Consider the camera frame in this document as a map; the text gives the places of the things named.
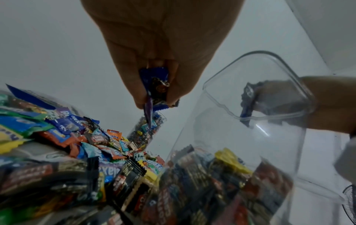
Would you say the small transparent plastic jar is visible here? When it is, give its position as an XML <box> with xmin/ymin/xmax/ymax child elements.
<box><xmin>141</xmin><ymin>50</ymin><xmax>318</xmax><ymax>225</ymax></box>

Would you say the tall transparent plastic jar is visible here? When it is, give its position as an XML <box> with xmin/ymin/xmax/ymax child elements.
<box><xmin>128</xmin><ymin>112</ymin><xmax>167</xmax><ymax>150</ymax></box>

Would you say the pile of colourful candies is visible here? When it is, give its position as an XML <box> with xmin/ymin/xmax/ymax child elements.
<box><xmin>0</xmin><ymin>83</ymin><xmax>168</xmax><ymax>225</ymax></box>

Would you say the blue candy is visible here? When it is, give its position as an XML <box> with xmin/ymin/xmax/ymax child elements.
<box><xmin>138</xmin><ymin>66</ymin><xmax>180</xmax><ymax>128</ymax></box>

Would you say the person's right hand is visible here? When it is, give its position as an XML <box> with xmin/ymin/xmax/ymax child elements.
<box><xmin>240</xmin><ymin>75</ymin><xmax>356</xmax><ymax>135</ymax></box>

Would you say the person's left hand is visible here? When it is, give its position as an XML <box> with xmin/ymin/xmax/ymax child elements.
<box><xmin>80</xmin><ymin>0</ymin><xmax>245</xmax><ymax>110</ymax></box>

